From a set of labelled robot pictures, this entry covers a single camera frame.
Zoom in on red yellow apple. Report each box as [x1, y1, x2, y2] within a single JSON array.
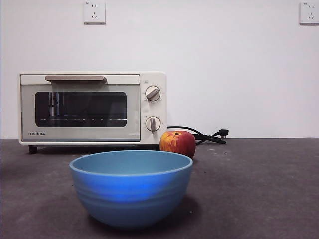
[[159, 131, 197, 160]]

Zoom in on blue bowl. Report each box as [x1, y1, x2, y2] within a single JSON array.
[[69, 150, 194, 230]]

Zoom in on glass oven door with handle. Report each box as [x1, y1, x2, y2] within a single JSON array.
[[20, 74, 141, 143]]

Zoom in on beige oven knob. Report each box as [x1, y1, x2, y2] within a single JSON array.
[[145, 85, 161, 102], [145, 116, 161, 132]]

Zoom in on cream Toshiba toaster oven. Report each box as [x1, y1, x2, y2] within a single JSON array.
[[18, 71, 167, 155]]

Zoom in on black power cable with plug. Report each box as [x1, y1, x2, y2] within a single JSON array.
[[166, 126, 230, 146]]

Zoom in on metal wire oven rack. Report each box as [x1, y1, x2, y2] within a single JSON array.
[[39, 117, 127, 122]]

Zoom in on white wall socket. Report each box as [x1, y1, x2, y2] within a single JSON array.
[[299, 1, 319, 25], [83, 0, 106, 25]]

